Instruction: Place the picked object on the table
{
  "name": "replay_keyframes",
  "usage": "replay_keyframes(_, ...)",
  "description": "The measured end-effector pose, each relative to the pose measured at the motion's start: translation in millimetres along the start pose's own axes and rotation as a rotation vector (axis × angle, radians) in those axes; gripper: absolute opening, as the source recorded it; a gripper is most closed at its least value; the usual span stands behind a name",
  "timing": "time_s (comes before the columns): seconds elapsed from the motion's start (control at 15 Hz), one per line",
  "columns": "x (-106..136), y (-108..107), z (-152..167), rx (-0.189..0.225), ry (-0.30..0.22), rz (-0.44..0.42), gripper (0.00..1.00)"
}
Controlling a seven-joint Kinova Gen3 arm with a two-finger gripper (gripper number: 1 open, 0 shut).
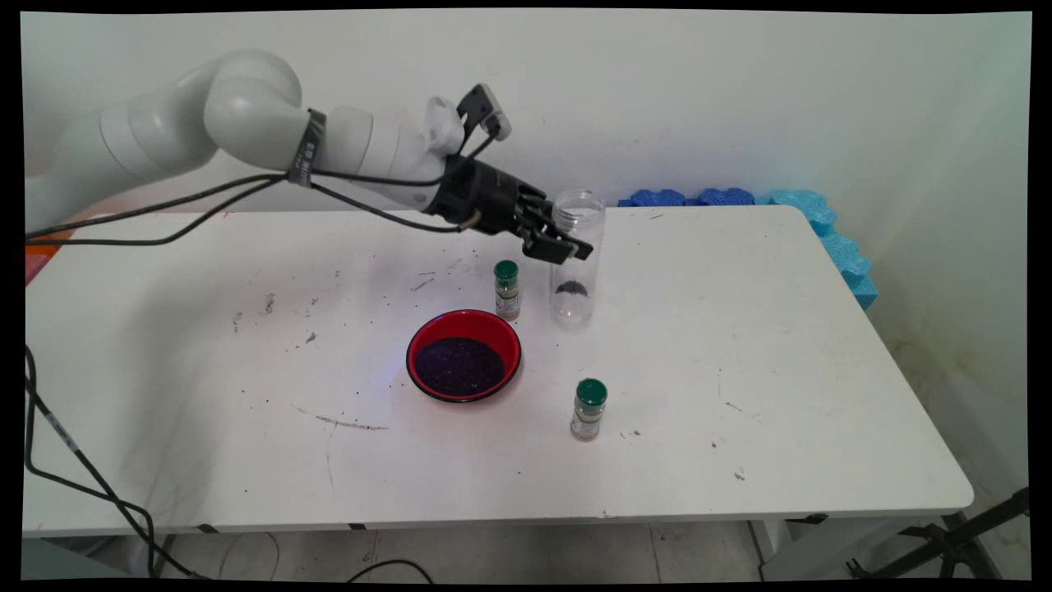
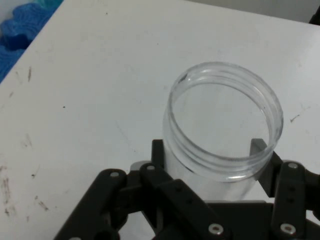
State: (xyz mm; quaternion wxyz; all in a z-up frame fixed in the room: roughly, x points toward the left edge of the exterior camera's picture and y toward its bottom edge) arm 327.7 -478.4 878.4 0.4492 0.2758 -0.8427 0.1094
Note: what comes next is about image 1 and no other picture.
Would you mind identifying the orange foam mat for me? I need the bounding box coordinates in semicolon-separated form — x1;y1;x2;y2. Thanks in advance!
25;230;75;257

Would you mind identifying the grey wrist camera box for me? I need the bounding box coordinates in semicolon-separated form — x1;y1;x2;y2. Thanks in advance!
456;82;513;143

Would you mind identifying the black hanging cable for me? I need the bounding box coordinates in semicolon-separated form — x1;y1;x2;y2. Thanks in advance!
25;345;206;580

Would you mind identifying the black camera cable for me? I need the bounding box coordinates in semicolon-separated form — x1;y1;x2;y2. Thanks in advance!
25;132;499;241

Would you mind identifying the red bowl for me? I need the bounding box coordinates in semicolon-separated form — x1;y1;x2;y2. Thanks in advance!
406;309;523;404

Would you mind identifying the black floor cable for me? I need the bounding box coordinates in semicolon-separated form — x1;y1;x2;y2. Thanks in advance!
345;559;436;585

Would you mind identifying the white metal table leg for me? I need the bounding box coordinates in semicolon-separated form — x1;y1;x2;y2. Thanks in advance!
750;520;794;576

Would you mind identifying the light blue foam mat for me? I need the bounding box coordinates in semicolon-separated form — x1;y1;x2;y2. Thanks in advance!
754;189;879;312

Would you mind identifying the clear plastic jar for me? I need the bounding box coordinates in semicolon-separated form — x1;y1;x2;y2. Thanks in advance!
549;189;607;331

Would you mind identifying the black cable strap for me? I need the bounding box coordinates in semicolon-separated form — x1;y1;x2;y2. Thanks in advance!
288;107;329;189

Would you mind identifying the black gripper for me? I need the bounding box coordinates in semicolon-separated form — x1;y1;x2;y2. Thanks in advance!
423;156;594;266

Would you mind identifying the black tripod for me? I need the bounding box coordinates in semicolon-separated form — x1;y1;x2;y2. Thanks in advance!
847;487;1030;580

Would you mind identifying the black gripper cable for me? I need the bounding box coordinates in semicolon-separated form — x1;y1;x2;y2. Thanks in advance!
25;177;482;247

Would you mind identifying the green cap spice bottle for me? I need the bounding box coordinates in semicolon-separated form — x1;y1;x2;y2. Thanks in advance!
570;378;609;442
494;260;522;321

